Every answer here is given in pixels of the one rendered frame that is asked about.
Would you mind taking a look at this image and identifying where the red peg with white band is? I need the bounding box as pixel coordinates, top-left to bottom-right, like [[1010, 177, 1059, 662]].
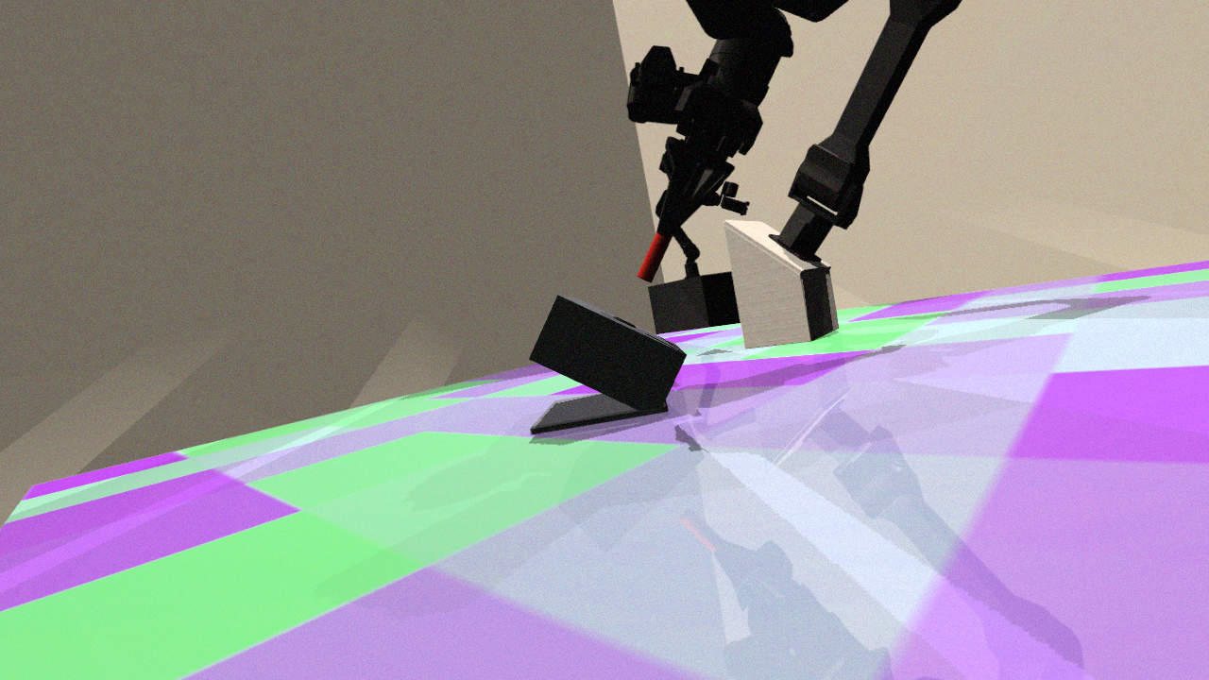
[[637, 232, 673, 283]]

